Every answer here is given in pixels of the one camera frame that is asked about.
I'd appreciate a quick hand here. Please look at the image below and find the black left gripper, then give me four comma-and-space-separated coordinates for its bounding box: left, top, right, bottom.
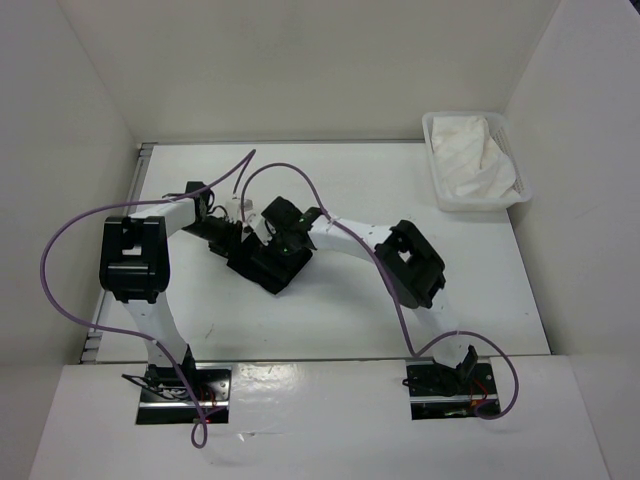
180, 216, 245, 265

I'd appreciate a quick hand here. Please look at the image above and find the black skirt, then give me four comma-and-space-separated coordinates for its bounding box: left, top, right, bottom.
227, 234, 313, 295

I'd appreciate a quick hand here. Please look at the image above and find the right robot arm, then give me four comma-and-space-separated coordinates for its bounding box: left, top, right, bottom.
254, 197, 478, 397

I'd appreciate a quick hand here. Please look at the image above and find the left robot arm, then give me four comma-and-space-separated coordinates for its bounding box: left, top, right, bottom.
99, 181, 242, 400

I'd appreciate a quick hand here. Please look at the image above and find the white skirt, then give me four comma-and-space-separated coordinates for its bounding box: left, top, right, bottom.
431, 115, 518, 201

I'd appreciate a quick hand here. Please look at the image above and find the white plastic laundry basket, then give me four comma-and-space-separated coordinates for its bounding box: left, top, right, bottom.
422, 112, 531, 212

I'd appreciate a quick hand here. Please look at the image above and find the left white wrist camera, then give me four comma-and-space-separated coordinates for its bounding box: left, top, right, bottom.
224, 197, 253, 220

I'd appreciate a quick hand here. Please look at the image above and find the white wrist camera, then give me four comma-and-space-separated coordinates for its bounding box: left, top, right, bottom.
224, 197, 253, 220
241, 214, 273, 246

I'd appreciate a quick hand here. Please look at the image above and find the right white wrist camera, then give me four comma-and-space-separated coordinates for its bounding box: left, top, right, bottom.
241, 214, 273, 246

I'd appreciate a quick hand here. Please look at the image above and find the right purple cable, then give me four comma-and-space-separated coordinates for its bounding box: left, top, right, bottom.
241, 162, 521, 420

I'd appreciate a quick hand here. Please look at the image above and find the purple cable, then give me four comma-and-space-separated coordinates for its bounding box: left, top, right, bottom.
241, 162, 521, 420
39, 148, 258, 447

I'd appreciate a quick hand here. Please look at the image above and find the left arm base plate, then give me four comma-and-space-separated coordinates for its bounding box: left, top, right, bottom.
122, 363, 232, 425

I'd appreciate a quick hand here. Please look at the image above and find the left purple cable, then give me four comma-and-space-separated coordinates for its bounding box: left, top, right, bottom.
39, 148, 258, 447

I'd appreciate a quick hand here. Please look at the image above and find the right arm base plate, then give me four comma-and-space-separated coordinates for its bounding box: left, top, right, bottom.
402, 360, 502, 421

